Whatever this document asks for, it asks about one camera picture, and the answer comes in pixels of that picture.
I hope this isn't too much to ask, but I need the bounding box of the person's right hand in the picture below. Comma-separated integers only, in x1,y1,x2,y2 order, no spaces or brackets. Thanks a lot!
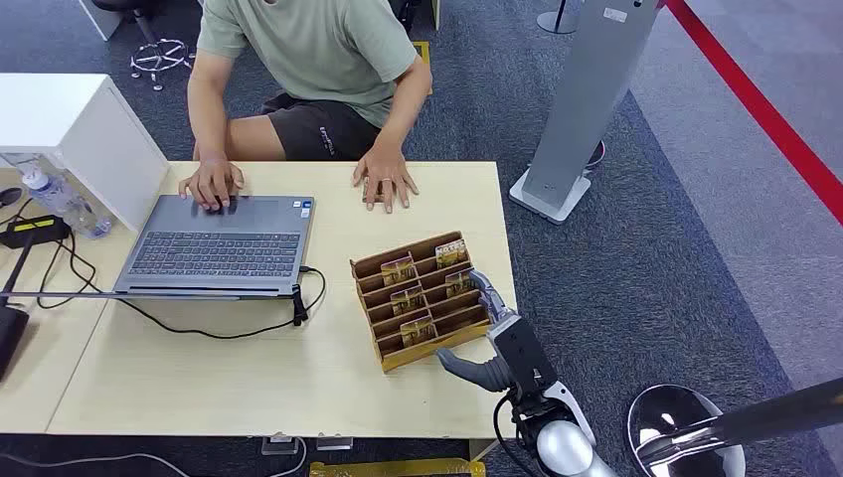
178,157,246,213

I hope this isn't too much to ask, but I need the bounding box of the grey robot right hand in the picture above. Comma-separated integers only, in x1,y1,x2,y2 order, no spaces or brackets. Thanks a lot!
435,268,522,395

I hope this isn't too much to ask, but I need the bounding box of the person's left hand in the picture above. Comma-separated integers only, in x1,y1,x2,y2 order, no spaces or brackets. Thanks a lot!
351,145,421,216

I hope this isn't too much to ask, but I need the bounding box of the brown wooden card holder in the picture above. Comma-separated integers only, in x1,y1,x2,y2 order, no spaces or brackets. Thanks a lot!
349,230,493,375

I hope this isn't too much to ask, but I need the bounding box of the person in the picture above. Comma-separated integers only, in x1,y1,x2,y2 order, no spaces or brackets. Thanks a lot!
179,0,434,216

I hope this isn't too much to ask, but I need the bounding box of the grey laptop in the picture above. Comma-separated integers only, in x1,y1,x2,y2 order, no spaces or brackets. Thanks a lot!
111,193,317,302

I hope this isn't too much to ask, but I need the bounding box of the office chair with chrome base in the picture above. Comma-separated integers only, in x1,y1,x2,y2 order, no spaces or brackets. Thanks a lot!
90,0,197,92

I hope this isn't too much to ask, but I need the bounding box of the white box cabinet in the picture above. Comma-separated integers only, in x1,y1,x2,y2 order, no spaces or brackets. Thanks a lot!
0,72,171,234

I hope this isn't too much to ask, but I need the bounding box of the clear plastic water bottle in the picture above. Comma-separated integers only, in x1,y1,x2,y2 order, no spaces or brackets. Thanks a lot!
19,167,114,240

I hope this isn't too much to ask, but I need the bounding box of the thin grey bar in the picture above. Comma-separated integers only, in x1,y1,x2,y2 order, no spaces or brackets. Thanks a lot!
0,290,297,303

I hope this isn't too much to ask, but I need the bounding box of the black power adapter yellow label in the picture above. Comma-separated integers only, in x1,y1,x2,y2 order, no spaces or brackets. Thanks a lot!
0,214,73,250

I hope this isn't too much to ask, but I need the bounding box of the yellow tape strip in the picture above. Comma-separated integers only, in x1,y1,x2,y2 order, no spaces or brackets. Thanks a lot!
308,459,487,477

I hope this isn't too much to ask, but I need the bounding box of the white furniture panel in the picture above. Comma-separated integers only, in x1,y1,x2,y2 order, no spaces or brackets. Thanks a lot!
78,0,127,43

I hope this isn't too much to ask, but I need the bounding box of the chrome stanchion base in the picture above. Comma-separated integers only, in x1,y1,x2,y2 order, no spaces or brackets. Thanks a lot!
625,384,748,477

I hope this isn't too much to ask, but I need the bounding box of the grey kiosk stand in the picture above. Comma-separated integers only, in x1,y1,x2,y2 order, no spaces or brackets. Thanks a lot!
508,0,664,227

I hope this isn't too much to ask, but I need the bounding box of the grey stanchion base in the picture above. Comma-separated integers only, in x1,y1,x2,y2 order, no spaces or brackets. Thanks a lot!
536,0,587,36

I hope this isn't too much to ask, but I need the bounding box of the black router with antenna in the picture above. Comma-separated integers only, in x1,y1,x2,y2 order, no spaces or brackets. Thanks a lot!
0,230,38,385

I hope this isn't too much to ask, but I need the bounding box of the red barrier belt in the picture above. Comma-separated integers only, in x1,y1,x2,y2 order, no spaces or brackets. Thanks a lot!
661,0,843,227

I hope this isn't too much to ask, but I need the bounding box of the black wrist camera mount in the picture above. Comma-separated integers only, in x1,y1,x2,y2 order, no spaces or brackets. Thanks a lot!
490,317,559,398

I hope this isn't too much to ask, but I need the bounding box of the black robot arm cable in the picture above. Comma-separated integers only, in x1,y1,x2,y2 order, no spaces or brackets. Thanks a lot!
491,392,540,477

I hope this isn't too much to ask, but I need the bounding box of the black laptop cable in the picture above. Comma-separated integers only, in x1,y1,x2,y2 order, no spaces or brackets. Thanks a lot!
98,264,328,342

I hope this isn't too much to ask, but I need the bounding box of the black adapter cable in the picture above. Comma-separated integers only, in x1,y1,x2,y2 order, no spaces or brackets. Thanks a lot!
35,232,101,311

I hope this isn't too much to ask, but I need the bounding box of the white floor cable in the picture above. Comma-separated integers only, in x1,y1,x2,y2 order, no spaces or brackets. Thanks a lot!
0,450,194,477

